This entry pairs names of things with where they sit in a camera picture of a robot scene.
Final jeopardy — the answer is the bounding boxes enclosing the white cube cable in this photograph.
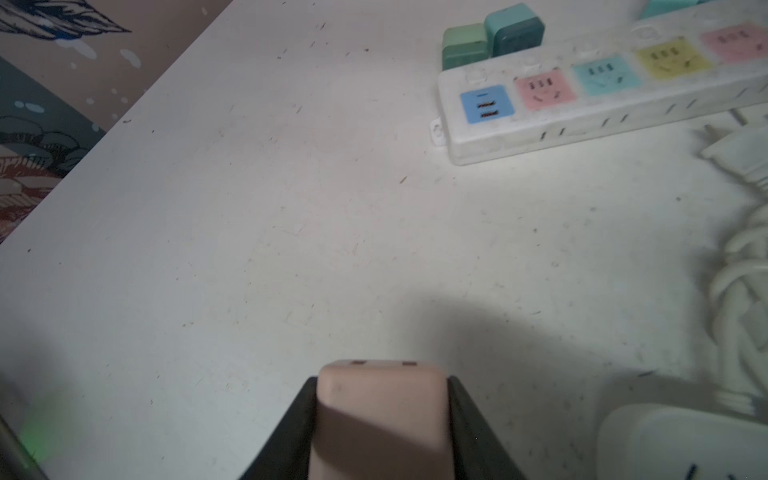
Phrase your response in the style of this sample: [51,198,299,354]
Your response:
[698,104,768,418]

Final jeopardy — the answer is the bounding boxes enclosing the green plug adapter left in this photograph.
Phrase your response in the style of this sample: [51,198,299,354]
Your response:
[441,23,490,71]

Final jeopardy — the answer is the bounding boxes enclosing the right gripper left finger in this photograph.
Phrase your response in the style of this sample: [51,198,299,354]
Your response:
[240,376,318,480]

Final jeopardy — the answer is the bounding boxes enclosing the pink plug adapter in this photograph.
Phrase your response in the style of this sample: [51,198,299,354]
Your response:
[308,360,455,479]

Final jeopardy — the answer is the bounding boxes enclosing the teal plug adapter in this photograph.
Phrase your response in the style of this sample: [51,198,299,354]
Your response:
[484,3,545,57]
[640,0,700,19]

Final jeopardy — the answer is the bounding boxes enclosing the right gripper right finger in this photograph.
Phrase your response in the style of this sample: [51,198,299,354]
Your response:
[447,376,526,480]

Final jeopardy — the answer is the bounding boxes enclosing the white multicolour power strip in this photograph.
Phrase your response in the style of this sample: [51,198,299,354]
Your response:
[430,1,767,166]

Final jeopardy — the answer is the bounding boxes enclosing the white square socket cube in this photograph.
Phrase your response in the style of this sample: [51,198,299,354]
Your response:
[596,404,767,479]

